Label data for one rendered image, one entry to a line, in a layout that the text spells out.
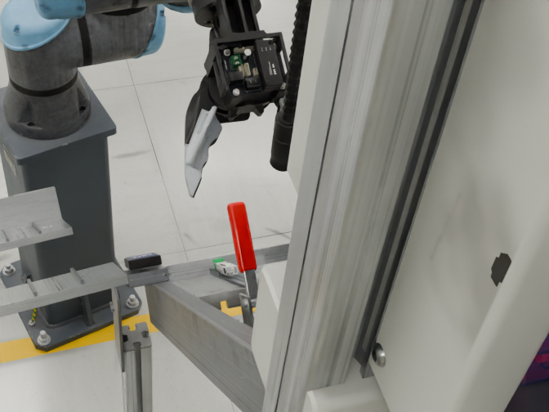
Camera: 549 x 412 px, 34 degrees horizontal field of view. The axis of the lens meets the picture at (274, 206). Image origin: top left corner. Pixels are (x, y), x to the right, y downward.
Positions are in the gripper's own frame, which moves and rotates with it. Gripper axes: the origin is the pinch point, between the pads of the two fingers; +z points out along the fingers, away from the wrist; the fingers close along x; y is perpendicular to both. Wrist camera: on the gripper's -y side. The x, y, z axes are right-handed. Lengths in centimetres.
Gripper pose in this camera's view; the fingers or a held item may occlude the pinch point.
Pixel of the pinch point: (263, 189)
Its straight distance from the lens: 93.1
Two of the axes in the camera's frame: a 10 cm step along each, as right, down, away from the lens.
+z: 2.2, 9.5, -2.0
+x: 9.5, -1.6, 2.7
